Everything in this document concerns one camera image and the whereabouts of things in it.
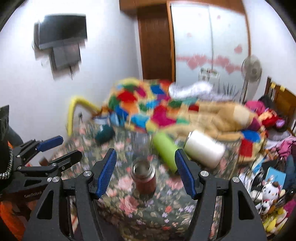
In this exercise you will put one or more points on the small black wall monitor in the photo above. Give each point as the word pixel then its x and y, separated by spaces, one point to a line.
pixel 65 56

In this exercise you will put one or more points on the red plush toy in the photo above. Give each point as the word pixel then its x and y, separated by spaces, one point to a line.
pixel 271 119

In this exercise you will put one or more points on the white appliance box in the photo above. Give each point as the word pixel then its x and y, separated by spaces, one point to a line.
pixel 208 75

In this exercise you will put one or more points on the grey white cloth pile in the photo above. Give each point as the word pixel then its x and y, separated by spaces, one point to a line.
pixel 181 92

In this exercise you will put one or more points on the colourful patchwork blanket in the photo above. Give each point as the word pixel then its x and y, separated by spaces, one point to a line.
pixel 145 105

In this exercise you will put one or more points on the standing electric fan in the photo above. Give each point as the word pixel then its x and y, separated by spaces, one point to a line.
pixel 251 71

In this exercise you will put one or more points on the wooden headboard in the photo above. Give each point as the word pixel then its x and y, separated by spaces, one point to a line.
pixel 284 101

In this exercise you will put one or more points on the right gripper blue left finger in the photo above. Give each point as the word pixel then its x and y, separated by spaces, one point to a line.
pixel 99 176

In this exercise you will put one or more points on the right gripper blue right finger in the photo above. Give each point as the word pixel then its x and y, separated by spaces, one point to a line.
pixel 193 178

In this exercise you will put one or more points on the white cat plush toy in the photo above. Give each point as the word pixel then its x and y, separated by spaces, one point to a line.
pixel 270 194

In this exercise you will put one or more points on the clear glass cup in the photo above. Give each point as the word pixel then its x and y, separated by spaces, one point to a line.
pixel 142 145

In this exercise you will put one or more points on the white thermos cup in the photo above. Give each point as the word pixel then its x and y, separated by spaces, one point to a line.
pixel 204 149

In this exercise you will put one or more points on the frosted wardrobe sliding doors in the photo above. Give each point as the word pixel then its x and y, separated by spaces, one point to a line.
pixel 212 38

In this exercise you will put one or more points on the red steel tumbler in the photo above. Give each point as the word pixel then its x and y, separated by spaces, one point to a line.
pixel 144 176

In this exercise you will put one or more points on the yellow plush toy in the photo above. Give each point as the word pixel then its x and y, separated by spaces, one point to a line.
pixel 274 223

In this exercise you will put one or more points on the brown wooden door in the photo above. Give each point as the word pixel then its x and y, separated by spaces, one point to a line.
pixel 155 43

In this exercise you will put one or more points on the blue white box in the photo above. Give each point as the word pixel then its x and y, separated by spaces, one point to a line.
pixel 273 175

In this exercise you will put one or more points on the wall mounted black television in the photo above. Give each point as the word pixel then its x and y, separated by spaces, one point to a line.
pixel 58 30

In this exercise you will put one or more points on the lime green bottle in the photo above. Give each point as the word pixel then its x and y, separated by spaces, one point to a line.
pixel 165 147

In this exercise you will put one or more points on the dark green plastic cup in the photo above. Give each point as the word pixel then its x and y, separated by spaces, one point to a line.
pixel 105 134

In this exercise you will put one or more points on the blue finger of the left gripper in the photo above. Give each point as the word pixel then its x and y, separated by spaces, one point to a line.
pixel 33 147
pixel 55 168

